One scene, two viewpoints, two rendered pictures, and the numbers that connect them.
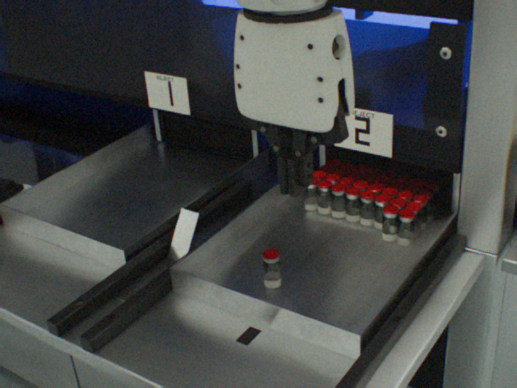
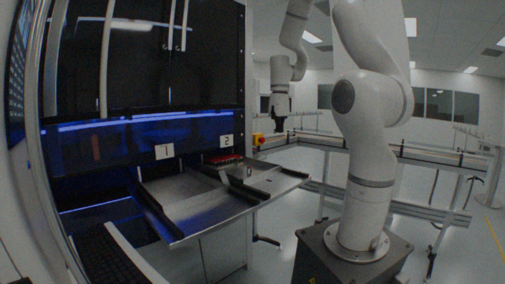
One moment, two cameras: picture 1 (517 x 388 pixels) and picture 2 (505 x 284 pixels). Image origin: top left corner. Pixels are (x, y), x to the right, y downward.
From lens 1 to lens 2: 1.05 m
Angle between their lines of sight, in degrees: 78
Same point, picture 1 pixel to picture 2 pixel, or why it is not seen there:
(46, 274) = (216, 207)
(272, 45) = (284, 98)
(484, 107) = (248, 126)
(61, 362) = not seen: outside the picture
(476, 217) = (248, 152)
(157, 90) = (160, 151)
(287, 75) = (286, 104)
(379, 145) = (230, 143)
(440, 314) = not seen: hidden behind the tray
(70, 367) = not seen: outside the picture
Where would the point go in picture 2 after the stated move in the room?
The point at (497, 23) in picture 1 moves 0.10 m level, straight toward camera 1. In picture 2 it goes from (249, 108) to (265, 109)
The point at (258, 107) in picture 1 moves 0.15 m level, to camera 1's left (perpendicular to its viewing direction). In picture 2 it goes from (280, 112) to (280, 114)
